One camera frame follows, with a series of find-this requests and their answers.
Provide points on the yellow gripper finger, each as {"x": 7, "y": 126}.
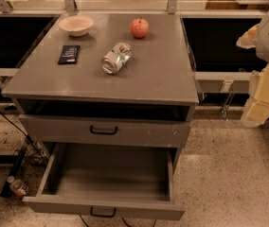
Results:
{"x": 248, "y": 39}
{"x": 256, "y": 108}

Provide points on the grey drawer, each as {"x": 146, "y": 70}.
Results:
{"x": 105, "y": 181}
{"x": 108, "y": 131}

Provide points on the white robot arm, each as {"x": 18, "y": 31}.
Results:
{"x": 262, "y": 41}

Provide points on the grey drawer cabinet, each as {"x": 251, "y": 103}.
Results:
{"x": 155, "y": 84}

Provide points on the grey top drawer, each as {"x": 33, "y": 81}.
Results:
{"x": 108, "y": 131}

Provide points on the red apple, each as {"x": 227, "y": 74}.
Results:
{"x": 139, "y": 28}

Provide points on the silver soda can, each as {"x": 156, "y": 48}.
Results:
{"x": 116, "y": 58}

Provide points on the beige bowl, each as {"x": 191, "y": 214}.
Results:
{"x": 77, "y": 25}

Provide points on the black snack bar packet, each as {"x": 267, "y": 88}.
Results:
{"x": 69, "y": 54}

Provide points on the plastic bottle on floor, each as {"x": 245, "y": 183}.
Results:
{"x": 17, "y": 186}

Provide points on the black bar on floor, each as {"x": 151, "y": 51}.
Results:
{"x": 18, "y": 159}

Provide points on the metal railing frame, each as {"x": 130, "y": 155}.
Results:
{"x": 172, "y": 3}

